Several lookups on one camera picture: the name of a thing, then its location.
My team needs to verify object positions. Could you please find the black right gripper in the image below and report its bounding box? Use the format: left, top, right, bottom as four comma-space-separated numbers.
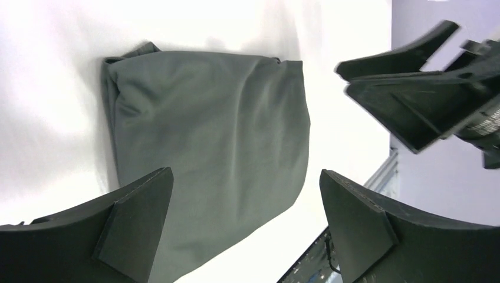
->
335, 20, 499, 169

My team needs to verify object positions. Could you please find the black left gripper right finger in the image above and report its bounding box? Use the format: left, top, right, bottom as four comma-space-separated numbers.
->
320, 170, 499, 283

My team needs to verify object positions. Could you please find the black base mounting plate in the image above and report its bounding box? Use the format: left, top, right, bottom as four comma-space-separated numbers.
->
277, 227, 340, 283

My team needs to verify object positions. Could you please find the dark grey t-shirt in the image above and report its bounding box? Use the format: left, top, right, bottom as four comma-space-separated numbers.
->
103, 42, 310, 282

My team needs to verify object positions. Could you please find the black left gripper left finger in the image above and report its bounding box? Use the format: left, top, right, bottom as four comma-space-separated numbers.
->
1, 167, 173, 282

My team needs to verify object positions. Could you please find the aluminium frame rail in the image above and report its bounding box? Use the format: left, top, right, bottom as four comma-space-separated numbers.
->
364, 148, 399, 199

